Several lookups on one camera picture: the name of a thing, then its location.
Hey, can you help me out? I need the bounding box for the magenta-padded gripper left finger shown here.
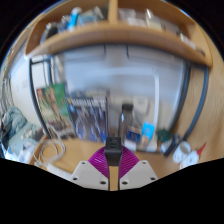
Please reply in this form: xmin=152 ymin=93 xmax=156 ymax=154
xmin=69 ymin=146 xmax=111 ymax=192

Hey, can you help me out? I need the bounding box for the black charger block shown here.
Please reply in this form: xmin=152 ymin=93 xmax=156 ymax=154
xmin=104 ymin=135 xmax=123 ymax=168

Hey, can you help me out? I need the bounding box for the dark green round object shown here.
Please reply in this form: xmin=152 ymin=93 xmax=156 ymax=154
xmin=157 ymin=129 xmax=173 ymax=144

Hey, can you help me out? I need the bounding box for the white mug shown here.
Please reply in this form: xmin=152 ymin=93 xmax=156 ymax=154
xmin=172 ymin=140 xmax=192 ymax=164

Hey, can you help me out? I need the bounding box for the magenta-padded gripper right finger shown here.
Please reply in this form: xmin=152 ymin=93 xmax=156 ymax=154
xmin=118 ymin=146 xmax=159 ymax=191

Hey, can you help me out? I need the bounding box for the white power strip cable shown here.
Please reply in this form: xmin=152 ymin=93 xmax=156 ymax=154
xmin=33 ymin=138 xmax=67 ymax=168

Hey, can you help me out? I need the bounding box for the green toy figure box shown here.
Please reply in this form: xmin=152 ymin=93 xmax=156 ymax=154
xmin=35 ymin=83 xmax=77 ymax=139

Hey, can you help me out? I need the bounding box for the white pump bottle red cap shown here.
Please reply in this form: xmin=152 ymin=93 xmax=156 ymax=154
xmin=179 ymin=143 xmax=207 ymax=170

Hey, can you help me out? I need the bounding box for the black cylindrical gadget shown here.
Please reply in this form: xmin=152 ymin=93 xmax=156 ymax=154
xmin=163 ymin=134 xmax=181 ymax=157

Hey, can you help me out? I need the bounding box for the teal blanket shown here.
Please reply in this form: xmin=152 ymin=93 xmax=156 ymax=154
xmin=0 ymin=105 xmax=41 ymax=158

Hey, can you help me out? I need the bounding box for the grey transparent bottle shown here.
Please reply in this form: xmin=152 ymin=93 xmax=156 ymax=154
xmin=118 ymin=103 xmax=137 ymax=141

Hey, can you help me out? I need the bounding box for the wooden shelf unit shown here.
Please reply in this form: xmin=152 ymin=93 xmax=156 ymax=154
xmin=24 ymin=0 xmax=214 ymax=68

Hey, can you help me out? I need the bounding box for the blue robot model box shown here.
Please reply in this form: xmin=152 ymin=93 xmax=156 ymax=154
xmin=66 ymin=89 xmax=110 ymax=144

